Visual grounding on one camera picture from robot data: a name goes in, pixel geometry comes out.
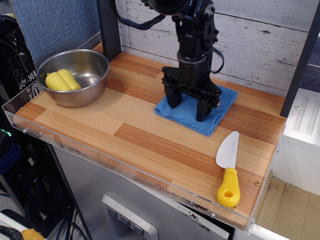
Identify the stainless steel bowl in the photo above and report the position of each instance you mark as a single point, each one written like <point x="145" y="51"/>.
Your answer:
<point x="89" y="68"/>

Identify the left black vertical post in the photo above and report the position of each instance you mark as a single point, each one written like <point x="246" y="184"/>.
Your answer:
<point x="109" y="28"/>

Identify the yellow toy pepper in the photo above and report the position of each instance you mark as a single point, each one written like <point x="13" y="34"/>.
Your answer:
<point x="62" y="80"/>

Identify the blue fabric panel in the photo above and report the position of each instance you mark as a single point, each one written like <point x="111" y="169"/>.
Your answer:
<point x="50" y="27"/>

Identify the white ribbed box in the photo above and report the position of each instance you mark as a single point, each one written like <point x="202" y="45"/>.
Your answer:
<point x="297" y="157"/>

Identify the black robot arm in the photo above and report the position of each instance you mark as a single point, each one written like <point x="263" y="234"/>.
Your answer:
<point x="196" y="34"/>

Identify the yellow crumpled object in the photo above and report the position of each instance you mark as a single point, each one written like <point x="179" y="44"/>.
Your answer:
<point x="31" y="234"/>

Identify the stainless steel cabinet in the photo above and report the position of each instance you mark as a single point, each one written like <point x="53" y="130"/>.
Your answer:
<point x="102" y="195"/>

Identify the white yellow toy knife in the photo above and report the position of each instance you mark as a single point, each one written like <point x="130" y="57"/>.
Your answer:
<point x="228" y="193"/>

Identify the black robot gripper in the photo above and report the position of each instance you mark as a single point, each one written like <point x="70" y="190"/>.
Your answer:
<point x="194" y="80"/>

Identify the blue cloth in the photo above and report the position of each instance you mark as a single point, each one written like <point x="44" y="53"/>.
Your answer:
<point x="185" y="113"/>

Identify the right black vertical post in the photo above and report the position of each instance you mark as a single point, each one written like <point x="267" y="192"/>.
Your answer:
<point x="302" y="63"/>

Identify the black plastic crate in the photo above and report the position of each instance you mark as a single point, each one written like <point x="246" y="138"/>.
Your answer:
<point x="17" y="70"/>

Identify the clear acrylic table guard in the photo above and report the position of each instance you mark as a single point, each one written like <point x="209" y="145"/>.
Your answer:
<point x="122" y="132"/>

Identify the black vertical post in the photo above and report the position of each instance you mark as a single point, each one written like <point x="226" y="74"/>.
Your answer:
<point x="302" y="63"/>
<point x="109" y="28"/>

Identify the grey control panel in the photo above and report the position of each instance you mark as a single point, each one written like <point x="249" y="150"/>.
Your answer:
<point x="127" y="220"/>

